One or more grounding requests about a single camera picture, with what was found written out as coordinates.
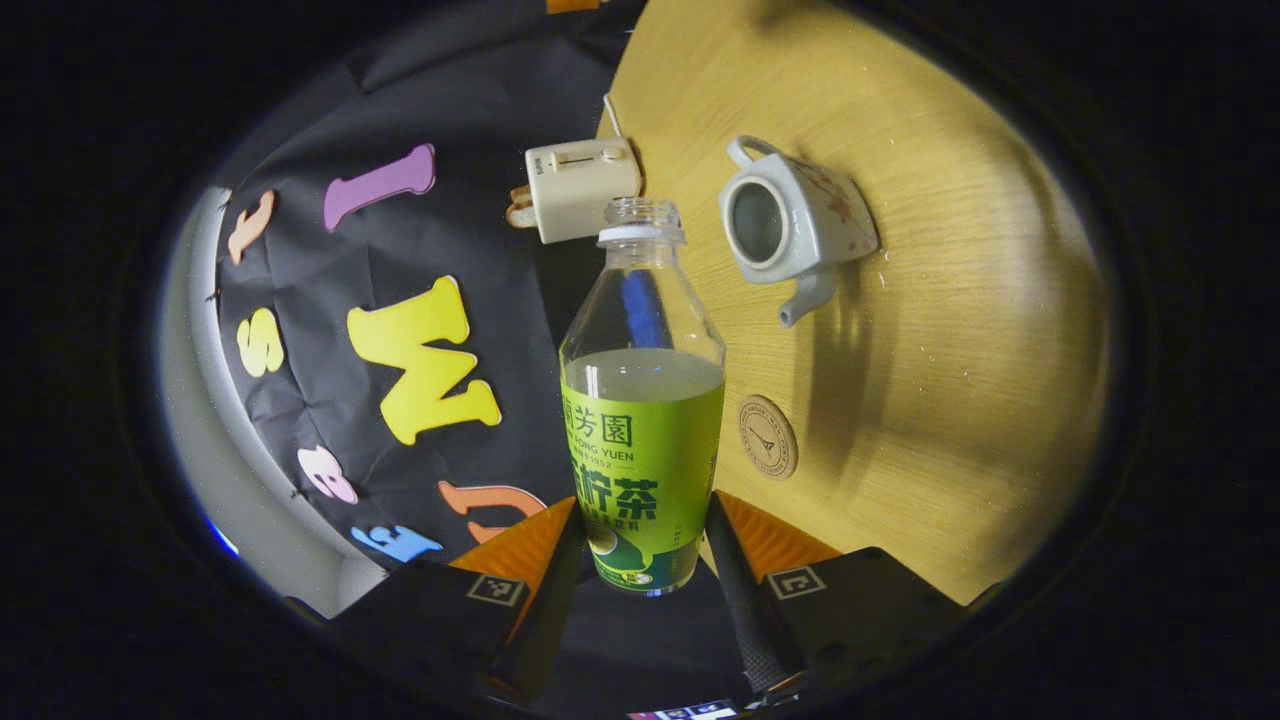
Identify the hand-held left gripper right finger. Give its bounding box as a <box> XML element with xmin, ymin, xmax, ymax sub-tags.
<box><xmin>703</xmin><ymin>489</ymin><xmax>973</xmax><ymax>698</ymax></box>

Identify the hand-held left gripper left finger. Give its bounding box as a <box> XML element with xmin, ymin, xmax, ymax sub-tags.
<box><xmin>328</xmin><ymin>497</ymin><xmax>593</xmax><ymax>703</ymax></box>

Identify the round wooden coaster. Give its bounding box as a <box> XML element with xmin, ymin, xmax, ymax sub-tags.
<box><xmin>738</xmin><ymin>394</ymin><xmax>799</xmax><ymax>481</ymax></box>

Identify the green label water bottle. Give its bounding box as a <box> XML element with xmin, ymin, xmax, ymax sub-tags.
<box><xmin>558</xmin><ymin>197</ymin><xmax>727</xmax><ymax>598</ymax></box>

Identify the white ceramic teacup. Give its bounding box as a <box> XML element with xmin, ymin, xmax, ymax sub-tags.
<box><xmin>718</xmin><ymin>135</ymin><xmax>881</xmax><ymax>329</ymax></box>

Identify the black backdrop cloth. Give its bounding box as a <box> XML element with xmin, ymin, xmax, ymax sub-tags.
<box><xmin>213</xmin><ymin>0</ymin><xmax>653</xmax><ymax>626</ymax></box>

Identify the white toaster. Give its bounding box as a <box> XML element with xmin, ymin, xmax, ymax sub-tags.
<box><xmin>525</xmin><ymin>137</ymin><xmax>643</xmax><ymax>246</ymax></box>

